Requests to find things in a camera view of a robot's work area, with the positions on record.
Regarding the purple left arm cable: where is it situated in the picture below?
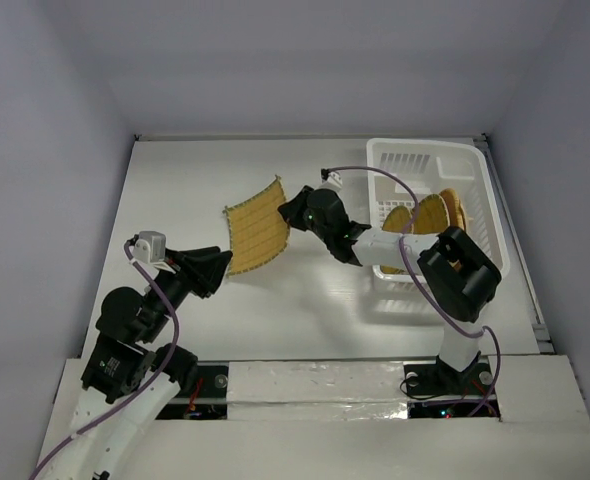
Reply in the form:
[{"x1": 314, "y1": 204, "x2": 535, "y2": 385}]
[{"x1": 29, "y1": 239, "x2": 180, "y2": 480}]

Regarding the white plastic dish rack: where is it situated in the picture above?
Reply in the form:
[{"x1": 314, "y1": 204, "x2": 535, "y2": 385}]
[{"x1": 366, "y1": 138, "x2": 510, "y2": 292}]

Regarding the thick tan woven plate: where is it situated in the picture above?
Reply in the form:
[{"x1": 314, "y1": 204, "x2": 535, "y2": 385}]
[{"x1": 438, "y1": 188, "x2": 472, "y2": 274}]

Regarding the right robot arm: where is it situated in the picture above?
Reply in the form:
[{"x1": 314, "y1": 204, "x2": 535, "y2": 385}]
[{"x1": 278, "y1": 186, "x2": 502, "y2": 396}]

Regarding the medium round bamboo plate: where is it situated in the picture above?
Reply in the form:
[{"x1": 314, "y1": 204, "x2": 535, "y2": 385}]
[{"x1": 411, "y1": 194, "x2": 450, "y2": 235}]

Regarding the square bamboo woven plate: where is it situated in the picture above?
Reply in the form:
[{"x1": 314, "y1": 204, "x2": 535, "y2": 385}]
[{"x1": 223, "y1": 176, "x2": 290, "y2": 277}]

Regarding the small round bamboo plate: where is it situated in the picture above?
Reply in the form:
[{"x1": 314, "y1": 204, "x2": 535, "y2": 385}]
[{"x1": 380, "y1": 205, "x2": 412, "y2": 275}]

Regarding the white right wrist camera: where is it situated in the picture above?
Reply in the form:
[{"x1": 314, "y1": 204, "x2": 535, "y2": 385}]
[{"x1": 319, "y1": 169, "x2": 343, "y2": 193}]

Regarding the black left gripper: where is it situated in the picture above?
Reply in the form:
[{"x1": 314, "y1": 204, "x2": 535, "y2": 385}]
[{"x1": 142, "y1": 244, "x2": 233, "y2": 339}]

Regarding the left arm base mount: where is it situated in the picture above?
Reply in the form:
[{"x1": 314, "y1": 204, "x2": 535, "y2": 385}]
[{"x1": 156, "y1": 362, "x2": 229, "y2": 421}]

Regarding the white foam strip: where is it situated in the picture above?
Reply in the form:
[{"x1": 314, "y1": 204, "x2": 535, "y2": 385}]
[{"x1": 226, "y1": 361, "x2": 409, "y2": 421}]

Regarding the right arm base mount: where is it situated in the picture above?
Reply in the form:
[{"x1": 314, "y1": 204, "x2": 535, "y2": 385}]
[{"x1": 399, "y1": 359, "x2": 501, "y2": 419}]

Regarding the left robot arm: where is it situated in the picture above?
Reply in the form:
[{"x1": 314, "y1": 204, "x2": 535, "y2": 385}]
[{"x1": 43, "y1": 231, "x2": 233, "y2": 479}]

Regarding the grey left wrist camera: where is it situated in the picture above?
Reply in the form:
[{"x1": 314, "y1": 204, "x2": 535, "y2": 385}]
[{"x1": 126, "y1": 231, "x2": 166, "y2": 265}]

